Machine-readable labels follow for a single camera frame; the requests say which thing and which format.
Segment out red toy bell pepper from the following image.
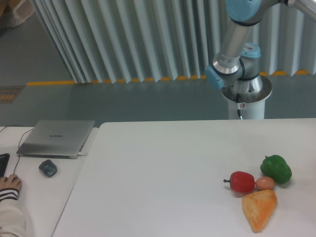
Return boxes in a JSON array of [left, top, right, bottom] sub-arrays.
[[223, 171, 255, 193]]

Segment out dark grey small device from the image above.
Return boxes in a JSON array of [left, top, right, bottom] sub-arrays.
[[39, 159, 58, 178]]

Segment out person's bare hand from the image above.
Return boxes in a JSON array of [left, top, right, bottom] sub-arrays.
[[0, 174, 22, 191]]

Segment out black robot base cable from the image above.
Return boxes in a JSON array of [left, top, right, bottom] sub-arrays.
[[236, 92, 244, 120]]

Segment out silver closed laptop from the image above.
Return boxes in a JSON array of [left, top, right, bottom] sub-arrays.
[[17, 120, 95, 159]]

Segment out white folding partition screen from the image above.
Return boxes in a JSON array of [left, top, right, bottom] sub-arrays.
[[32, 0, 316, 83]]

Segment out cream striped sleeve forearm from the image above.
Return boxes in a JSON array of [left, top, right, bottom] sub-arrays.
[[0, 188, 28, 237]]

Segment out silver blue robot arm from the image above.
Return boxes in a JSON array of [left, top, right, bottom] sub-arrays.
[[204, 0, 316, 89]]

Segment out thin black laptop cable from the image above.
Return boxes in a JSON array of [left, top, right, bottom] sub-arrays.
[[0, 124, 35, 175]]

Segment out green toy bell pepper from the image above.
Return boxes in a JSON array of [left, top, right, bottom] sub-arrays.
[[260, 155, 292, 184]]

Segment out brown toy egg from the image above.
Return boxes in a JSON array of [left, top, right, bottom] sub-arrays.
[[255, 176, 275, 190]]

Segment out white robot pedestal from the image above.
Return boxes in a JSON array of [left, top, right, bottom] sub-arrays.
[[222, 75, 272, 119]]

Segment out orange toy bread slice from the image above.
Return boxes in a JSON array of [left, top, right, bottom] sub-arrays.
[[241, 190, 277, 233]]

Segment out black keyboard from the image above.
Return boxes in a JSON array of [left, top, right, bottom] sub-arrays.
[[0, 153, 10, 178]]

